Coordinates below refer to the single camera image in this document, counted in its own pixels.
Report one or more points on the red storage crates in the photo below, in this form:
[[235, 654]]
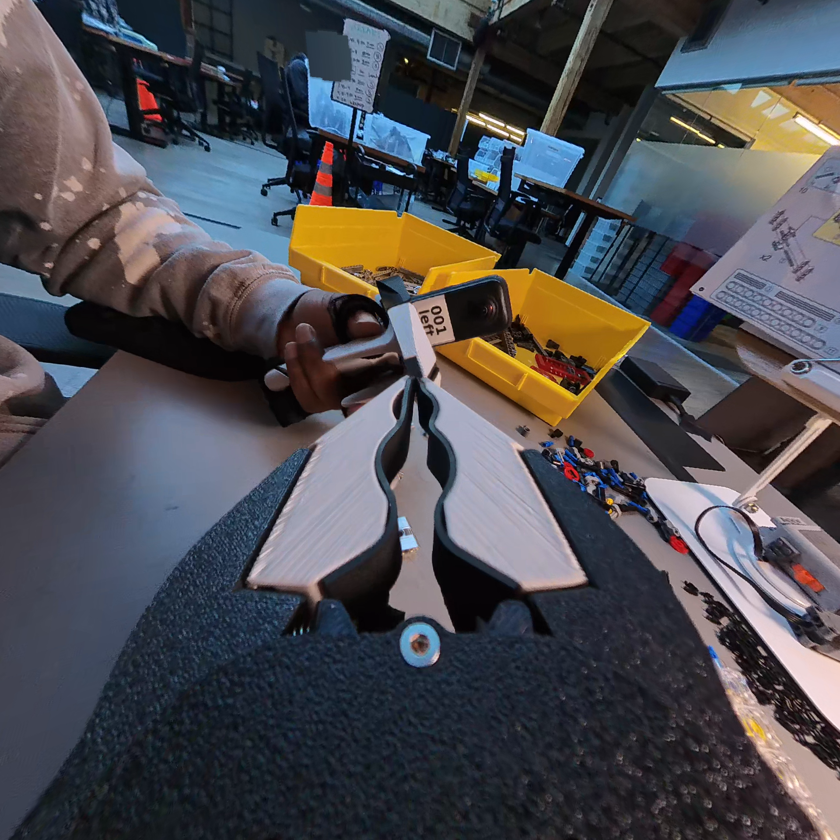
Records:
[[683, 276]]

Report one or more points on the pile of small coloured pieces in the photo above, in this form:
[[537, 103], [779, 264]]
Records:
[[604, 486]]

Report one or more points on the clear yellow gear assembly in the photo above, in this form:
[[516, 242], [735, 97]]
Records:
[[748, 709]]

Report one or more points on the computer monitor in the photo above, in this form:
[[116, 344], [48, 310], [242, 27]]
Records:
[[394, 138], [551, 158]]

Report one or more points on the printed instruction sheet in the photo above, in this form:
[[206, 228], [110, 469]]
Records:
[[788, 263]]

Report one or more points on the pile of grey building parts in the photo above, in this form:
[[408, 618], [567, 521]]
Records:
[[381, 276]]

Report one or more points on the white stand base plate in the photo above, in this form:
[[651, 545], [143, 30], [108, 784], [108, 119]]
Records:
[[683, 525]]

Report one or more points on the yellow bin with grey parts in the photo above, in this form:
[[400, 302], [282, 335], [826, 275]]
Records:
[[341, 236]]

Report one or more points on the blue storage crates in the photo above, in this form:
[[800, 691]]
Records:
[[696, 318]]

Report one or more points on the orange striped object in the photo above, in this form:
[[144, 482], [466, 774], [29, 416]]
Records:
[[323, 171]]

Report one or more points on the person's left hand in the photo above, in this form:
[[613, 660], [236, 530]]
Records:
[[309, 361]]

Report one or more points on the orange traffic cone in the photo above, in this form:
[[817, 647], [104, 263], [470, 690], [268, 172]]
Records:
[[148, 103]]

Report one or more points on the pile of black pins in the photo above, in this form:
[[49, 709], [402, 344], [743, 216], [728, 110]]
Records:
[[775, 683]]

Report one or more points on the black dimpled pad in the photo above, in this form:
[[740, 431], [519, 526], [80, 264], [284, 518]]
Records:
[[145, 341]]

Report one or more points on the yellow bin with black parts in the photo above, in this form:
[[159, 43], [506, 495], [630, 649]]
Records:
[[591, 328]]

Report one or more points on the red building part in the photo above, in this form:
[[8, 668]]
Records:
[[565, 372]]

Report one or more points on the small grey block piece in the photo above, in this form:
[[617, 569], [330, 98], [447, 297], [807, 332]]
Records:
[[407, 536]]

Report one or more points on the grey desk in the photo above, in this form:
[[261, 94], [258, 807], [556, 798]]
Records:
[[118, 525]]

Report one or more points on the grey toy motor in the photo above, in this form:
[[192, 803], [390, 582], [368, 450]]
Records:
[[820, 626]]

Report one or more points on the black power adapter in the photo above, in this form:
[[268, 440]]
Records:
[[656, 381]]

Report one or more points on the black flat mat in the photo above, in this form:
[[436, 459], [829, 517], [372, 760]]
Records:
[[656, 440]]

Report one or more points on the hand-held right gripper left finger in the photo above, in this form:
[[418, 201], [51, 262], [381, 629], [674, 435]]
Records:
[[328, 512]]

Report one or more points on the grey battery box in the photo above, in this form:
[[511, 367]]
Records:
[[807, 551]]

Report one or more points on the pile of black building parts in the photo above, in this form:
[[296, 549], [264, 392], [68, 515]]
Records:
[[538, 355]]

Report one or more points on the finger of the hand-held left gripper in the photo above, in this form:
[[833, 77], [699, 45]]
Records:
[[414, 348]]

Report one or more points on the black office chair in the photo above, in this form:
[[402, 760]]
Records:
[[295, 145]]

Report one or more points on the white paper sign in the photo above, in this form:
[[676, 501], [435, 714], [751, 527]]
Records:
[[361, 66]]

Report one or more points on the person's left forearm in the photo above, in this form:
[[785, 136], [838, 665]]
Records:
[[118, 223]]

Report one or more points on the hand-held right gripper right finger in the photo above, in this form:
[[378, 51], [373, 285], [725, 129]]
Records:
[[505, 512]]

